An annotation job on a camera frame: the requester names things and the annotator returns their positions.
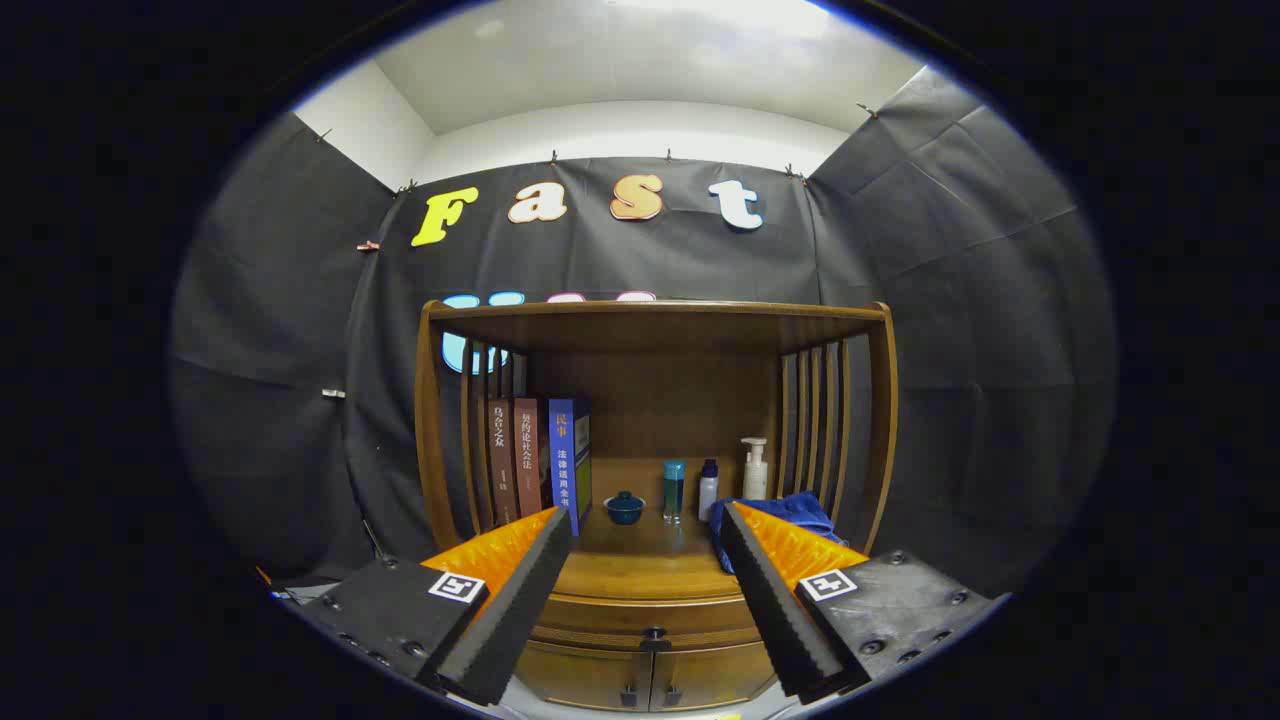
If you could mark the white bottle with blue cap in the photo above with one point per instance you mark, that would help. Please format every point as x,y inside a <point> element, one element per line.
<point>708,495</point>

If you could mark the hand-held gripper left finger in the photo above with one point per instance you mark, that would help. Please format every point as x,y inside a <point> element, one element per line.
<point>520,600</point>

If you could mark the wooden cabinet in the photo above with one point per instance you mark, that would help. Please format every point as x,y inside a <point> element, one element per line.
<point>660,400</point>

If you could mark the wooden cabinet door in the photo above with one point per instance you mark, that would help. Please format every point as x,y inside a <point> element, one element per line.
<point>585,678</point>
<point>710,675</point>

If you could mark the blue book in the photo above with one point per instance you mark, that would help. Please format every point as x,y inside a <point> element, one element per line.
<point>566,470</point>

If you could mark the brown book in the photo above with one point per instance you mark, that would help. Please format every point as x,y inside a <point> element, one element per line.
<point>501,460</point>
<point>528,455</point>

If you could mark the white pump bottle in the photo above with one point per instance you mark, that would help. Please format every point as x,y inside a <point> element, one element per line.
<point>755,480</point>

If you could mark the clear bottle with teal cap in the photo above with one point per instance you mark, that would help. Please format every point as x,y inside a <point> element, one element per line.
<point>674,490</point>

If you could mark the folded blue towel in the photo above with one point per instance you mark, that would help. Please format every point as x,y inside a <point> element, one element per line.
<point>800,510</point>

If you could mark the wooden countertop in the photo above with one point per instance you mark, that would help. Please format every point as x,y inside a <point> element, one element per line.
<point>640,570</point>

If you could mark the wooden drawer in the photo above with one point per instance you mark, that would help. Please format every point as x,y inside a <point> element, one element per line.
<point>600,617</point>

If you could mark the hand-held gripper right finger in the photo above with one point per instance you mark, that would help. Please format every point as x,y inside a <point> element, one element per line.
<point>775,600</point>

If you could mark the dark teal lidded cup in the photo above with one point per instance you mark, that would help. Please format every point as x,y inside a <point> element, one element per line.
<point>625,510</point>

